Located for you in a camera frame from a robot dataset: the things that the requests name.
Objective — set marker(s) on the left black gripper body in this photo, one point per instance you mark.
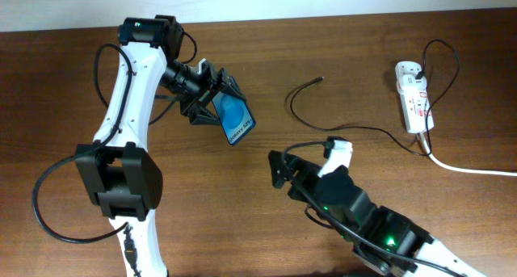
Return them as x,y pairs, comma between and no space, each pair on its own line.
208,87

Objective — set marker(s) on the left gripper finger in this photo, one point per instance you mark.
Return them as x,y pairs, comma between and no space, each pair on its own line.
229,86
202,116

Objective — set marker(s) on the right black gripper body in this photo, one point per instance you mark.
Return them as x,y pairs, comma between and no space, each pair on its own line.
313,186

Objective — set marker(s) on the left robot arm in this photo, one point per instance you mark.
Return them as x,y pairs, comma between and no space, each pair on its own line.
119,175

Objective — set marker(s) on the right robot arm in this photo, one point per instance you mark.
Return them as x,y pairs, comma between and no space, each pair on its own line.
384,240

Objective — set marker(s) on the blue Galaxy smartphone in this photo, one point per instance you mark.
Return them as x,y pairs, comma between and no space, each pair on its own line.
235,117

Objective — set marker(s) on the white USB charger adapter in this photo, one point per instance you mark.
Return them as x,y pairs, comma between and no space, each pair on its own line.
408,83

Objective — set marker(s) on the white power strip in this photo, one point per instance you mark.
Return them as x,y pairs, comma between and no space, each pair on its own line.
415,105

